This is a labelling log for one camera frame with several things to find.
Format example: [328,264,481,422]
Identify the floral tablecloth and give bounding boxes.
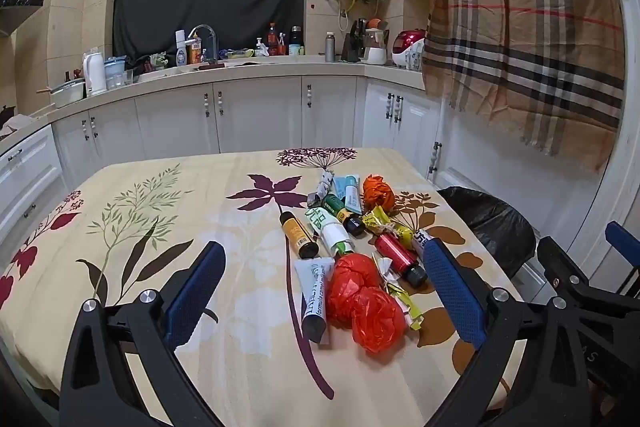
[0,147,538,427]

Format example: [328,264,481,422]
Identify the yellow wrapper bundle with string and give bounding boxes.
[361,206,414,248]

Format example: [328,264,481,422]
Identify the brown bottle orange label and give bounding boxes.
[279,211,321,259]

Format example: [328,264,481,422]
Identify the brown bottle green label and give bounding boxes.
[321,193,367,237]

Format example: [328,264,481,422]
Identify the white pot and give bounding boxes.
[49,78,87,108]

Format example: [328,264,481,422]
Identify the white jug appliance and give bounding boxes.
[362,28,389,66]

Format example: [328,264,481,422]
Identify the chrome faucet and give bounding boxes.
[186,24,221,64]

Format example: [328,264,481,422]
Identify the red bottle black cap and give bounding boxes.
[374,232,429,288]

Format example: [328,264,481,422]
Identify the plaid cloth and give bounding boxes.
[422,0,630,172]

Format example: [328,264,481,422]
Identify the water filter pitcher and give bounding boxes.
[103,56,127,90]

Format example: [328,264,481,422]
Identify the white teal tube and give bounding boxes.
[344,176,364,215]

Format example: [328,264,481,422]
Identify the orange plastic bag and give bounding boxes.
[362,174,397,212]

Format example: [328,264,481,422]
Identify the range hood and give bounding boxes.
[0,0,45,38]

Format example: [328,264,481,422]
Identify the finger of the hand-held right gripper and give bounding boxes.
[605,221,640,297]
[536,234,593,302]

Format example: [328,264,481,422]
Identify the white spray bottle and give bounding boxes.
[174,30,189,67]

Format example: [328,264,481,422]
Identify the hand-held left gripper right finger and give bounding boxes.
[424,237,596,427]

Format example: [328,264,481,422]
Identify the red rice cooker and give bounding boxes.
[390,28,427,70]

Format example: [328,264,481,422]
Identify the white green printed packet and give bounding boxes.
[304,206,357,258]

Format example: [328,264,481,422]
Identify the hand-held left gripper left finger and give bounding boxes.
[59,241,227,427]

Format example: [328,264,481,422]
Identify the white kitchen base cabinets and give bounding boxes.
[0,74,640,293]

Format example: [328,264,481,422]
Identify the white tube black cap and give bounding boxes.
[294,257,337,346]

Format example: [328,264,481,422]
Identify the bin with black bag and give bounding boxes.
[436,186,540,282]

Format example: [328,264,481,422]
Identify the black knife block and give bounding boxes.
[342,19,369,63]

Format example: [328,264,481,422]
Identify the white electric kettle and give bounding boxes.
[82,52,108,96]

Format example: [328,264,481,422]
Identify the white yellow wrapper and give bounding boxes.
[375,257,425,333]

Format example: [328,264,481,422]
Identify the red plastic bag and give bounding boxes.
[350,287,409,354]
[326,253,383,328]

